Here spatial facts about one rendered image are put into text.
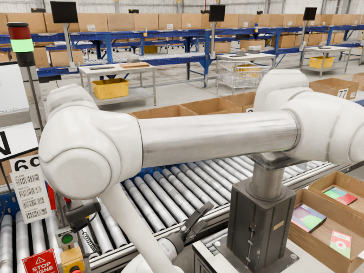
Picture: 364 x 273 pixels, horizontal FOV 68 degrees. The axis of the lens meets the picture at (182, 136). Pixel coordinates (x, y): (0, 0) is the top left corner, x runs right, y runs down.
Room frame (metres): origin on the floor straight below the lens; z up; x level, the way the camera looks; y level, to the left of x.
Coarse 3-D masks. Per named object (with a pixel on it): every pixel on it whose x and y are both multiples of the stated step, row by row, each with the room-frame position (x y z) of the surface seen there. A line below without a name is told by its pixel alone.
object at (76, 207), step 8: (72, 200) 0.77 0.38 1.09; (80, 200) 0.77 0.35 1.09; (88, 200) 0.77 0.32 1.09; (96, 200) 0.77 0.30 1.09; (64, 208) 0.74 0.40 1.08; (72, 208) 0.73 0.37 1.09; (80, 208) 0.74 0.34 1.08; (88, 208) 0.74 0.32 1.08; (96, 208) 0.76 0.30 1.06; (64, 216) 0.72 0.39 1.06; (72, 216) 0.72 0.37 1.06; (80, 216) 0.73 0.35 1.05; (88, 216) 0.77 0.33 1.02; (80, 224) 0.74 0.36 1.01
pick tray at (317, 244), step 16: (304, 192) 1.18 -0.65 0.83; (320, 208) 1.10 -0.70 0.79; (336, 208) 1.04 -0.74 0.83; (336, 224) 1.01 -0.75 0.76; (352, 224) 0.97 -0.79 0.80; (304, 240) 0.87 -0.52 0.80; (320, 240) 0.82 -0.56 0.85; (352, 240) 0.91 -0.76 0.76; (320, 256) 0.81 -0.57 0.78; (336, 256) 0.76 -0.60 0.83; (352, 256) 0.82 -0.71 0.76; (336, 272) 0.75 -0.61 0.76; (352, 272) 0.75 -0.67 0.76
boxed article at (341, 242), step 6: (336, 234) 0.94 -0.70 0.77; (342, 234) 0.94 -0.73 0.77; (336, 240) 0.90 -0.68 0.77; (342, 240) 0.90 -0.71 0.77; (348, 240) 0.90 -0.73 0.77; (330, 246) 0.86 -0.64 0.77; (336, 246) 0.86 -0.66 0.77; (342, 246) 0.86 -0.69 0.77; (348, 246) 0.86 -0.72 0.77; (342, 252) 0.83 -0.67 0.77; (348, 252) 0.83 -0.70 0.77
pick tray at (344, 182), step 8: (328, 176) 1.32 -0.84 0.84; (336, 176) 1.35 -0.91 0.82; (344, 176) 1.32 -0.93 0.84; (312, 184) 1.23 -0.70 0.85; (320, 184) 1.28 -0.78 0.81; (328, 184) 1.33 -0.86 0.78; (336, 184) 1.34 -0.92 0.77; (344, 184) 1.31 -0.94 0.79; (352, 184) 1.28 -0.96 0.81; (360, 184) 1.25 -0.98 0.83; (320, 192) 1.15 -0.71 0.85; (352, 192) 1.27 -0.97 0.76; (360, 192) 1.24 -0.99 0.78; (336, 200) 1.08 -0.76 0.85; (360, 200) 1.20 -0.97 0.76; (344, 208) 1.04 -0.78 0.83; (352, 208) 1.13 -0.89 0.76; (360, 208) 1.13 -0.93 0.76; (360, 216) 0.98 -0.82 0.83
